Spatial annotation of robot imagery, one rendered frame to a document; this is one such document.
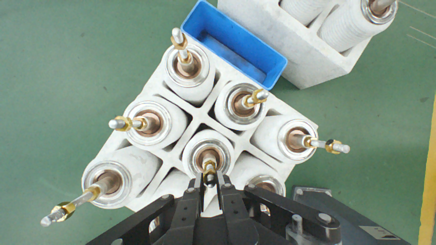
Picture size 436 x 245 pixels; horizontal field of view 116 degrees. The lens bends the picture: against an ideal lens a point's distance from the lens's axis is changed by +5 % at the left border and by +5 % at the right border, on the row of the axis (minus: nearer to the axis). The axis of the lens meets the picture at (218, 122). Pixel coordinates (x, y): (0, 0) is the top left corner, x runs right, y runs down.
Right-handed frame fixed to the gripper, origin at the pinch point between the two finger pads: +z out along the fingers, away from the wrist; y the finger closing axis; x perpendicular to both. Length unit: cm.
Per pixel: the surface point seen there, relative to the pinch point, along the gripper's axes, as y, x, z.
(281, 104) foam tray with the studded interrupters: 17.9, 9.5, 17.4
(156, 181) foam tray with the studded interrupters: -11.8, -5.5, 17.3
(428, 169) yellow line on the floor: 89, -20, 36
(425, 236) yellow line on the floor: 86, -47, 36
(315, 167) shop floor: 40, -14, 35
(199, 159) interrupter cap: -1.6, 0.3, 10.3
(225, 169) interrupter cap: 2.7, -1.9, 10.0
